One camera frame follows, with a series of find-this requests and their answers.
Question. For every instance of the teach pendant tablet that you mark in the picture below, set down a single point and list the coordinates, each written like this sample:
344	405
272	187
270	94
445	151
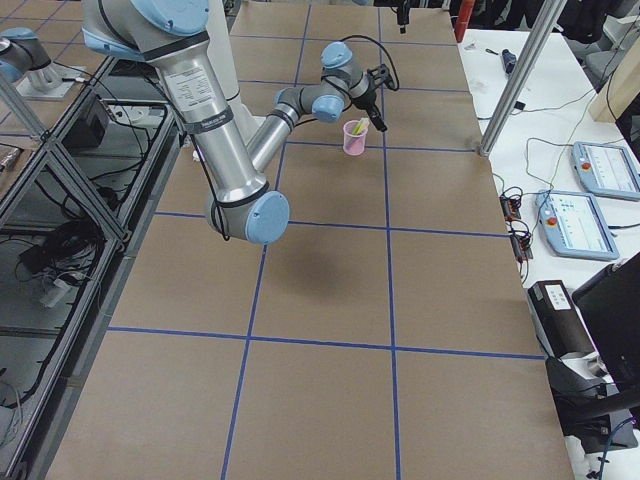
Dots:
606	170
574	225

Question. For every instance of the brown paper table mat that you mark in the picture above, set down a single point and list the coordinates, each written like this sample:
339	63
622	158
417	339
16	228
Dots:
385	336

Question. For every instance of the black printer device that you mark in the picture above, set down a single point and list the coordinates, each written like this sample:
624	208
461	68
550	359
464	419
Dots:
563	339

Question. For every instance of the pink mesh pen holder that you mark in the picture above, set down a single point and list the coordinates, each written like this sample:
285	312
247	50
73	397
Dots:
354	136

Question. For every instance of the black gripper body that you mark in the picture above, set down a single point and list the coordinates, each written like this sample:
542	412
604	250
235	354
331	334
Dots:
365	100

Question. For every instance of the far teach pendant tablet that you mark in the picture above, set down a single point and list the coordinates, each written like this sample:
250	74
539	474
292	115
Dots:
606	170

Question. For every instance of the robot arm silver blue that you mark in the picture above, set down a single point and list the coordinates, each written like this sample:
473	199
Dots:
402	14

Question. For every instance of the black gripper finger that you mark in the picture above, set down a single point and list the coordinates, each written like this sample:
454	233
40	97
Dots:
376	119

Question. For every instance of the near teach pendant tablet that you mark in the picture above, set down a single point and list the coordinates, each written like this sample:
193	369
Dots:
574	225

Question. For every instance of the black computer monitor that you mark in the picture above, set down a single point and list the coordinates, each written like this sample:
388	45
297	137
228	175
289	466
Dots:
609	306

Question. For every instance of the aluminium frame post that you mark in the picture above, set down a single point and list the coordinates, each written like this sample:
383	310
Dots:
534	44

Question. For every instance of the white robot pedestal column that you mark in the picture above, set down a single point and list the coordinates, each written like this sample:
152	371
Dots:
219	53

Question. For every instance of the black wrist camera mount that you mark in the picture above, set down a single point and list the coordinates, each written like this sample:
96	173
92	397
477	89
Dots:
380	76

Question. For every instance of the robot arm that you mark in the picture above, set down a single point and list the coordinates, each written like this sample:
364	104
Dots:
172	37

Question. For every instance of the green highlighter pen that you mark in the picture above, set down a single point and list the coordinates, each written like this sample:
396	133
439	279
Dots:
359	127

